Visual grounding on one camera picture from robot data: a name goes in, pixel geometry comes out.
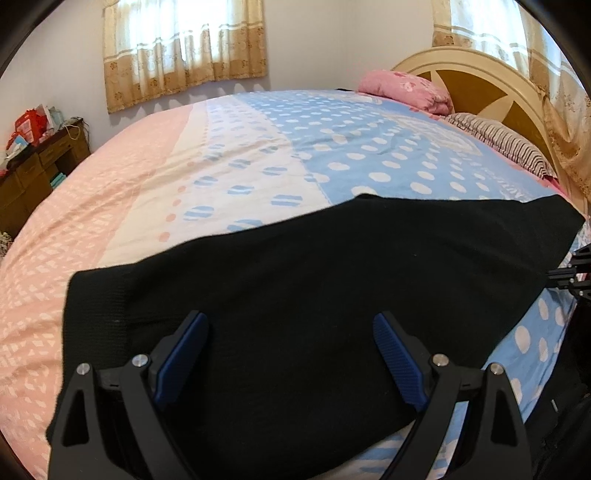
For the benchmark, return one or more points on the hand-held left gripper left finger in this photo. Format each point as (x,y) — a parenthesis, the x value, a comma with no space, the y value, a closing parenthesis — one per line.
(182,355)

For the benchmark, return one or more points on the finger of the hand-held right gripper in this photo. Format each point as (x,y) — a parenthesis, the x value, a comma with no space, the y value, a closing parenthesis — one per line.
(565,277)

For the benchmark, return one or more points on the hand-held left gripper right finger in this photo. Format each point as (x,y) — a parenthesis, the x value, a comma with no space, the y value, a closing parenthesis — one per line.
(397,355)

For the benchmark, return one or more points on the black pants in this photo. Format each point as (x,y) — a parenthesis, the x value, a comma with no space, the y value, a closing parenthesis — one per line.
(300,277)

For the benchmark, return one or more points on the striped pillow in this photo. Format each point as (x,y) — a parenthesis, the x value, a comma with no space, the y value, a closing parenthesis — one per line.
(498,136)

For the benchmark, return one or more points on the beige patterned curtain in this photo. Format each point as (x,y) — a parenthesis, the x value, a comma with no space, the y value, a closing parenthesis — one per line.
(184,60)
(568,106)

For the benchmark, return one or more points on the pink and blue dotted bedsheet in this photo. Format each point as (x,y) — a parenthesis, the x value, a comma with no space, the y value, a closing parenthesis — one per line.
(184,161)

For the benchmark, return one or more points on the floral cloth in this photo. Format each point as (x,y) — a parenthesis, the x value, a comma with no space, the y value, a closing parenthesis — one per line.
(4,242)

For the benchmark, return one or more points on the teal box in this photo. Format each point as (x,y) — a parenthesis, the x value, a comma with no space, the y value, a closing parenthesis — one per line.
(57,181)

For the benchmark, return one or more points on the brown wooden desk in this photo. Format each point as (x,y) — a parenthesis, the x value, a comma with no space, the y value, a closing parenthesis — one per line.
(27,184)

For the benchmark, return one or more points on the cream wooden headboard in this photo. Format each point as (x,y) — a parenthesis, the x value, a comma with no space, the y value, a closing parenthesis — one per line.
(461,62)

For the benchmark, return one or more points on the pink pillow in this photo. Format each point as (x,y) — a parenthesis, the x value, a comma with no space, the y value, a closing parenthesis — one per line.
(406,90)

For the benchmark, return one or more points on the light blue bag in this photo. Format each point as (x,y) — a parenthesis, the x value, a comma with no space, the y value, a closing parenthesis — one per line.
(55,120)

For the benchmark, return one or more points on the red gift bag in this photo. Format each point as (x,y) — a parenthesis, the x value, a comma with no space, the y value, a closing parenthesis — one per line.
(32,122)

